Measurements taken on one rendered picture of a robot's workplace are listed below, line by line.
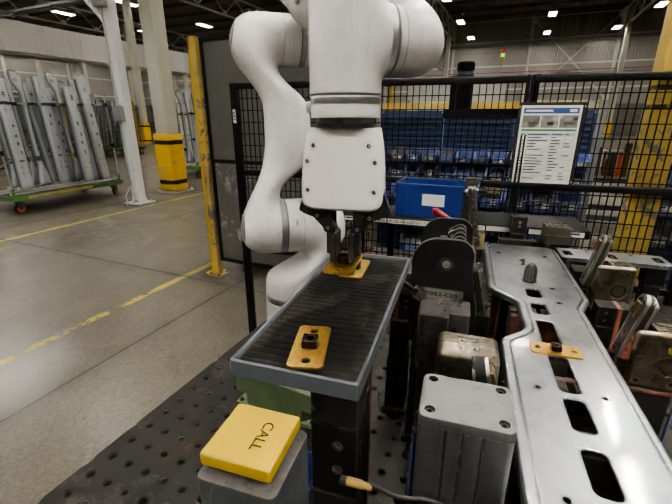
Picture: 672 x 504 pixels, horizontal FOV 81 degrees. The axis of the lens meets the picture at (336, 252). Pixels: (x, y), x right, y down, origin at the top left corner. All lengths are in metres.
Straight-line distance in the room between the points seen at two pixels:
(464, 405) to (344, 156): 0.31
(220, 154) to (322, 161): 3.08
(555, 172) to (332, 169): 1.37
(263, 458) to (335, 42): 0.40
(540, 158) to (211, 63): 2.61
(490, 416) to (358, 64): 0.39
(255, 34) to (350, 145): 0.47
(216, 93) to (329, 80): 3.08
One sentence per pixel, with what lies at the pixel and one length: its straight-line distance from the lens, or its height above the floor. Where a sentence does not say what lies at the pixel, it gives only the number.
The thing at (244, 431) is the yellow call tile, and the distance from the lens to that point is 0.36.
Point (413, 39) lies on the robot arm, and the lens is 0.50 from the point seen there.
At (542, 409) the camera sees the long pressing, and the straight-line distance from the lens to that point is 0.69.
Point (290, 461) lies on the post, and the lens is 0.36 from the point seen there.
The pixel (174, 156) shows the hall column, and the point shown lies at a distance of 8.28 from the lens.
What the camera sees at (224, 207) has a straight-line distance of 3.62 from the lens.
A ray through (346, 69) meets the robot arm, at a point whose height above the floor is 1.45.
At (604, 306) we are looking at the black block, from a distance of 1.10.
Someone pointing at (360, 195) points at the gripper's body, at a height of 1.31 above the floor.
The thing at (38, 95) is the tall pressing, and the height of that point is 1.73.
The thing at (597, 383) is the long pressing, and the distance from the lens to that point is 0.78.
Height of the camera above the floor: 1.40
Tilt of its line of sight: 19 degrees down
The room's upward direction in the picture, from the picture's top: straight up
